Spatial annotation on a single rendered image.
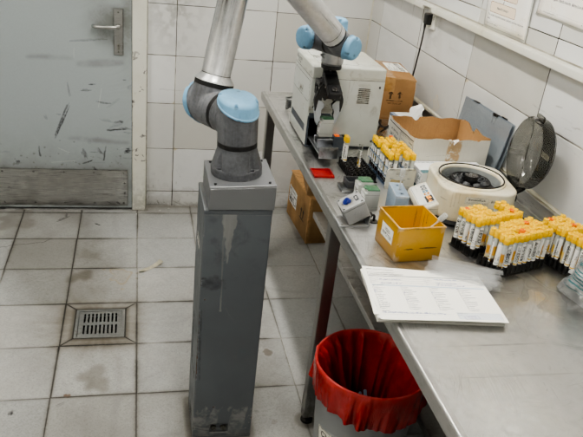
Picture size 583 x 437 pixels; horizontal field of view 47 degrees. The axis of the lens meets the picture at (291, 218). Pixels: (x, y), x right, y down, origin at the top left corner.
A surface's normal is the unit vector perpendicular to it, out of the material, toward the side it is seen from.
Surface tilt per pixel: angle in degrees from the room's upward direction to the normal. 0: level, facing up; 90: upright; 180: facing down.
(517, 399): 0
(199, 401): 90
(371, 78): 90
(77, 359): 0
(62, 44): 90
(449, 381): 0
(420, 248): 90
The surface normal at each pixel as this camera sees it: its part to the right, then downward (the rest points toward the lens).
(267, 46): 0.20, 0.45
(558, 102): -0.97, 0.00
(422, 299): 0.11, -0.89
